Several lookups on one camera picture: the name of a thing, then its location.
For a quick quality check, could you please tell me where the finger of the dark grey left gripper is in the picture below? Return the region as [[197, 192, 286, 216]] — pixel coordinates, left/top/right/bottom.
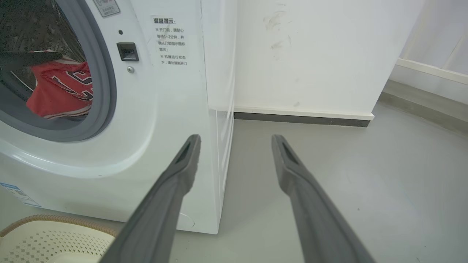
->
[[99, 134, 201, 263]]

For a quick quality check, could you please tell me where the blue energy label sticker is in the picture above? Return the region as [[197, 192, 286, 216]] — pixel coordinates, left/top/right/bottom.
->
[[0, 182, 41, 208]]

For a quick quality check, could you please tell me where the red basketball jersey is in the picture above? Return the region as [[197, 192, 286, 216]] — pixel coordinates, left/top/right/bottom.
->
[[26, 56, 93, 119]]

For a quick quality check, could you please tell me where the white warning label sticker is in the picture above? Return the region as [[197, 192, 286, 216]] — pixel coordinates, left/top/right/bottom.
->
[[93, 0, 121, 18]]

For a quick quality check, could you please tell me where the white instruction sticker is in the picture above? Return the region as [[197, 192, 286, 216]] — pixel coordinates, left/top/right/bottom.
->
[[151, 15, 191, 68]]

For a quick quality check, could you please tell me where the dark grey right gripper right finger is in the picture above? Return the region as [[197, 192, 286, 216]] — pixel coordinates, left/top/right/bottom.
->
[[271, 134, 376, 263]]

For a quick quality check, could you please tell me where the dark grey pointed right gripper left finger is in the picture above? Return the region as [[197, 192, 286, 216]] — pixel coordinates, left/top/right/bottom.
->
[[0, 50, 63, 70]]

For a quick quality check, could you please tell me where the white front-load washing machine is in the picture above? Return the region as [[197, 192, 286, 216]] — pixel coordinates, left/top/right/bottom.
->
[[0, 0, 238, 235]]

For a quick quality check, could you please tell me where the cream perforated laundry basket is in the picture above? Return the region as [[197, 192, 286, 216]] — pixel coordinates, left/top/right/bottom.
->
[[0, 215, 118, 263]]

